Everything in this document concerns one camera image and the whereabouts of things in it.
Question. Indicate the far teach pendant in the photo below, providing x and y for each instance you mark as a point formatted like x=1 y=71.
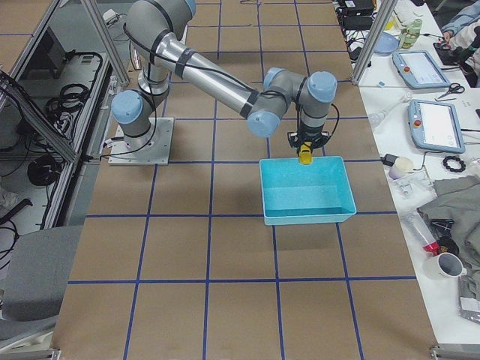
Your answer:
x=419 y=70

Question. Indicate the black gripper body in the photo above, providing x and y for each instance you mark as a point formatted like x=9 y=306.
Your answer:
x=310 y=136

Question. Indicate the scissors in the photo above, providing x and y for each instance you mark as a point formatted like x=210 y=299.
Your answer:
x=454 y=88

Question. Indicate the near teach pendant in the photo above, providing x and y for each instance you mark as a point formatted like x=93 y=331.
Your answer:
x=435 y=126

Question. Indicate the teal plastic bin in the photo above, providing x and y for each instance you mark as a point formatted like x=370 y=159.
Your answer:
x=293 y=193

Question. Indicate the grey chair seat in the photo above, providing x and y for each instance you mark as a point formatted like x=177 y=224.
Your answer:
x=38 y=274

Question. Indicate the teach pendant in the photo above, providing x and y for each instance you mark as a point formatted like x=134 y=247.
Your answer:
x=419 y=70
x=435 y=126

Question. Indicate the aluminium frame post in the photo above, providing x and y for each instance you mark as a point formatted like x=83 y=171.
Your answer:
x=385 y=10

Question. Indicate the green bottle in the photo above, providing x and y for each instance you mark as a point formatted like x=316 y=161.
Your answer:
x=410 y=34

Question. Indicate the yellow toy beetle car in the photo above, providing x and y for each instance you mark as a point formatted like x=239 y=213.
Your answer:
x=305 y=156

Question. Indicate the blue plate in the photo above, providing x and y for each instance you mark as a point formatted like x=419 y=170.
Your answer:
x=386 y=44

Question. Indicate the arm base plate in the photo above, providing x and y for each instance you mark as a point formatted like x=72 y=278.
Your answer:
x=152 y=148

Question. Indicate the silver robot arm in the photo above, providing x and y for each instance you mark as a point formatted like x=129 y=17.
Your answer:
x=155 y=29

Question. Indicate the grey cloth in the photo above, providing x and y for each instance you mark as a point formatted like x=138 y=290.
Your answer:
x=458 y=199

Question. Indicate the white mug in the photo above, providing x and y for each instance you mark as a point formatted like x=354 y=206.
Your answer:
x=445 y=265

